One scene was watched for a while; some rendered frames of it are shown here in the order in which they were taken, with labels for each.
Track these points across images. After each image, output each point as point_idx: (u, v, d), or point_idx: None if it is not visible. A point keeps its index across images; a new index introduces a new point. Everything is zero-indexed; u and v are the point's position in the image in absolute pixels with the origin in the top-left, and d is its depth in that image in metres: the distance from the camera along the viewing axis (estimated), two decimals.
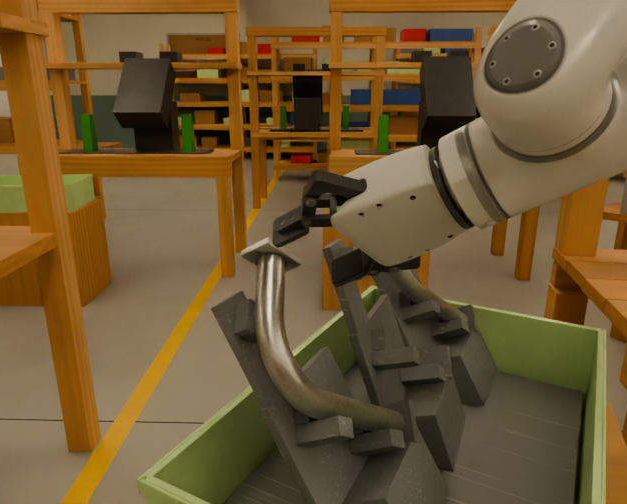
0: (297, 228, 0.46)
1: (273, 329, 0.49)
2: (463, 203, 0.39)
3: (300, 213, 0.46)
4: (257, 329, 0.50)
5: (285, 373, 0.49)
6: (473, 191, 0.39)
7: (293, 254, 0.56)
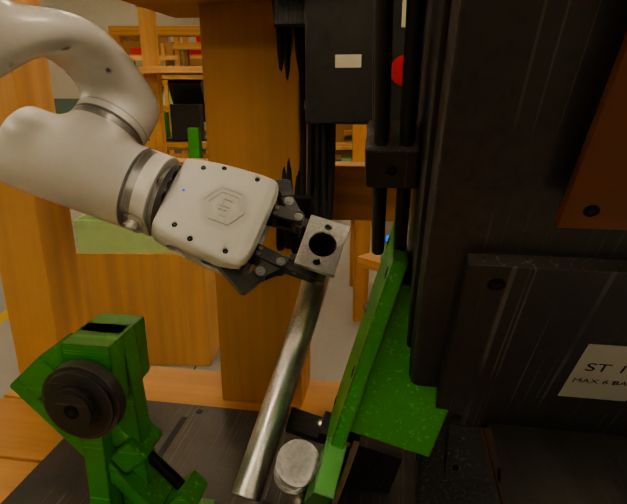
0: None
1: None
2: None
3: (303, 221, 0.52)
4: None
5: None
6: None
7: (298, 250, 0.48)
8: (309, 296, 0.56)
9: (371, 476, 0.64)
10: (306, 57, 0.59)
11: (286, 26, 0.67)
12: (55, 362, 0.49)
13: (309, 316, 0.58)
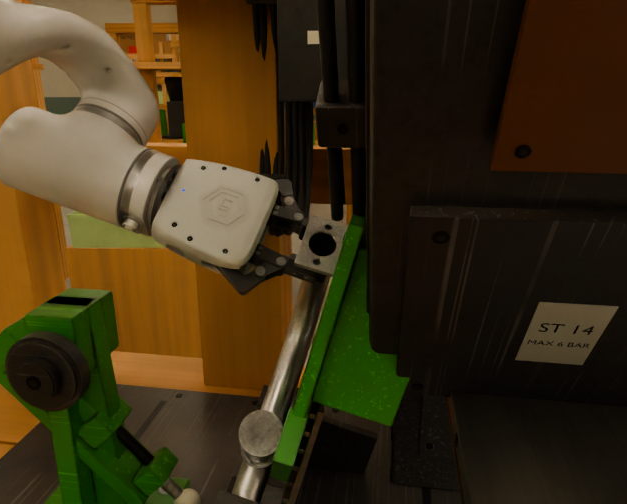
0: None
1: None
2: None
3: (303, 221, 0.52)
4: None
5: None
6: None
7: (298, 250, 0.48)
8: (309, 296, 0.56)
9: (346, 456, 0.64)
10: (278, 33, 0.59)
11: (262, 5, 0.67)
12: (21, 335, 0.49)
13: (309, 316, 0.58)
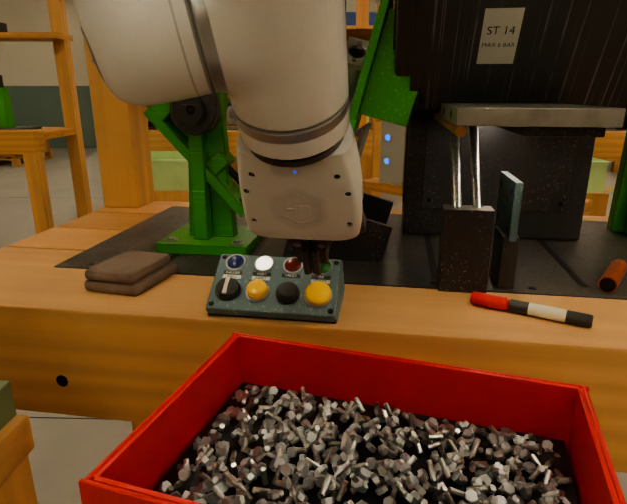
0: None
1: None
2: None
3: None
4: None
5: None
6: None
7: None
8: None
9: (372, 218, 0.93)
10: None
11: None
12: None
13: None
